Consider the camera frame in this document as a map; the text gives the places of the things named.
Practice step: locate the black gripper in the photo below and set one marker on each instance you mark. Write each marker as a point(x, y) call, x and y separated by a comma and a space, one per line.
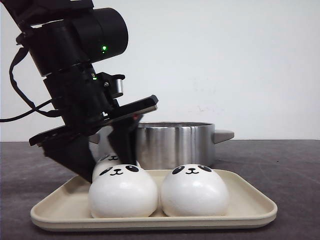
point(78, 96)

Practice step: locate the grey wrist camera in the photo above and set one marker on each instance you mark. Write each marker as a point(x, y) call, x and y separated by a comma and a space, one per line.
point(112, 85)

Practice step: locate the stainless steel steamer pot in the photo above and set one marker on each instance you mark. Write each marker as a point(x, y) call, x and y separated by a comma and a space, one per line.
point(165, 144)

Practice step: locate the panda bun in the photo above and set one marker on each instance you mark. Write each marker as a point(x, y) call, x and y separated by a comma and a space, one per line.
point(122, 191)
point(194, 190)
point(105, 165)

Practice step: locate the cream rectangular tray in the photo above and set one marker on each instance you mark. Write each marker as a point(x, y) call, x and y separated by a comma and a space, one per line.
point(66, 210)

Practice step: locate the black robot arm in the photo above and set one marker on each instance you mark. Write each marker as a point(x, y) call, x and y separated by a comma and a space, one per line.
point(64, 39)

